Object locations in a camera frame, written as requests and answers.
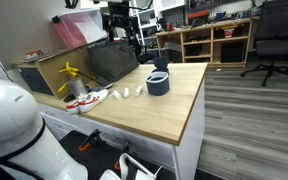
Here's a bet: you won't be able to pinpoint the dark blue round container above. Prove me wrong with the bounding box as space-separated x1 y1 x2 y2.
151 56 170 75

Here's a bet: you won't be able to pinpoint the wooden shelf unit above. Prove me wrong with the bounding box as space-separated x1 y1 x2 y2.
155 17 254 67

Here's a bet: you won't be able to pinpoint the clear plastic bin red contents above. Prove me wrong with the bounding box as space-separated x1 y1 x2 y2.
52 8 109 51

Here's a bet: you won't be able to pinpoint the black office chair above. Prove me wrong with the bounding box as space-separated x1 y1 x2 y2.
239 0 288 88

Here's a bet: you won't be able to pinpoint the white wire shelf rack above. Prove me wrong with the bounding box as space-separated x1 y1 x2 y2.
130 0 162 48

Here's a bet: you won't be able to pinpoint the silver metal cylinder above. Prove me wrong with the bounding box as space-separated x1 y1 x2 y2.
67 77 89 98

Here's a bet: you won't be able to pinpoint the small yellow clamp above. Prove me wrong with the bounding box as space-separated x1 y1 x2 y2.
57 82 69 94

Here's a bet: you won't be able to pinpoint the white drawer workbench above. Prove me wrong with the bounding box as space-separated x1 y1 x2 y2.
12 62 209 180

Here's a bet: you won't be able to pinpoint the large cardboard box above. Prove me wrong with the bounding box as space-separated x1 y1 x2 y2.
12 45 95 100

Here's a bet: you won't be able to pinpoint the large yellow clamp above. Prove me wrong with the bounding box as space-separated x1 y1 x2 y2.
58 61 80 80

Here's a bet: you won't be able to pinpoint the small black storage bin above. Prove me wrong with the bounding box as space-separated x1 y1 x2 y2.
184 43 203 57

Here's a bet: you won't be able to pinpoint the large black storage bin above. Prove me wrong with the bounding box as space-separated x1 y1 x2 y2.
220 42 246 64

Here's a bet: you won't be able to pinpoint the red white small box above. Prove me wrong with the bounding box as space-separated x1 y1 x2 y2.
223 27 236 39

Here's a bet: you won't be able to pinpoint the white plastic bracket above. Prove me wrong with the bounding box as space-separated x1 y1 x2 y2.
98 152 164 180

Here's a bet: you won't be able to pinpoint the dark blue bowl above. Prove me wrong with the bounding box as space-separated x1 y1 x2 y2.
145 71 171 97

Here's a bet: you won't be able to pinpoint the red toolbox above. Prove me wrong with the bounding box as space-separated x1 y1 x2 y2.
187 10 211 27

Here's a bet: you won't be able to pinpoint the black perforated mounting board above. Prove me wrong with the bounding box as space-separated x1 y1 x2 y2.
58 129 172 180

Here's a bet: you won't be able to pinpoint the black orange bar clamp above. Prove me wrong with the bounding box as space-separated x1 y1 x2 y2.
113 140 132 173
78 128 103 153

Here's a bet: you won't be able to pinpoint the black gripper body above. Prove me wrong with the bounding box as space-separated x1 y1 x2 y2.
101 1 134 30

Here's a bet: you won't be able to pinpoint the black slip-on shoe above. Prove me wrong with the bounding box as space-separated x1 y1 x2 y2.
95 75 114 90

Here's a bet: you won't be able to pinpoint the white red sneaker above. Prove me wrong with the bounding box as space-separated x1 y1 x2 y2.
65 94 85 116
77 88 110 114

